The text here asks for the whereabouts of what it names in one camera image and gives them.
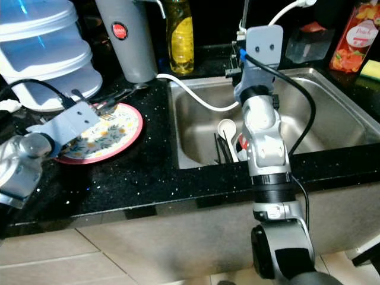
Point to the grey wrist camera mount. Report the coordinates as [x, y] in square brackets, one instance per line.
[71, 122]
[264, 44]

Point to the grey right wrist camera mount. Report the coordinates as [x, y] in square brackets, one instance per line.
[264, 44]

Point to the grey thermos jug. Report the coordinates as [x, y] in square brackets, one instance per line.
[127, 53]

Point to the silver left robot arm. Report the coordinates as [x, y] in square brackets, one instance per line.
[24, 172]

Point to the metal spoon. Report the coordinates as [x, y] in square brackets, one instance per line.
[136, 88]

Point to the floral plate with pink rim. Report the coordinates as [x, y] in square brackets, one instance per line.
[113, 133]

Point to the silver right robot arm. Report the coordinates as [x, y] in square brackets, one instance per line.
[267, 148]

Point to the red and white cup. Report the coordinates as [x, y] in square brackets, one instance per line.
[240, 142]

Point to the red peach juice carton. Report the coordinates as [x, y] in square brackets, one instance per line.
[356, 35]

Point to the white cloth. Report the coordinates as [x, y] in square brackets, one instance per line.
[9, 105]

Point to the stainless steel sink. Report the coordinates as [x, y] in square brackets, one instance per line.
[332, 119]

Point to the white stacked plastic container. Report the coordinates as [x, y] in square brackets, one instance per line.
[47, 53]

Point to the metal faucet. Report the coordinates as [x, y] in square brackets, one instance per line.
[242, 18]

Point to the yellow dish soap bottle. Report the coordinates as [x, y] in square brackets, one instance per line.
[180, 41]

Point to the yellow sponge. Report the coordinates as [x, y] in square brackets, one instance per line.
[371, 70]

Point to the white spoon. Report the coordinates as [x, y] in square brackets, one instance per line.
[227, 127]

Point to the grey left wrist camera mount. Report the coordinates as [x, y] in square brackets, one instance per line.
[71, 122]

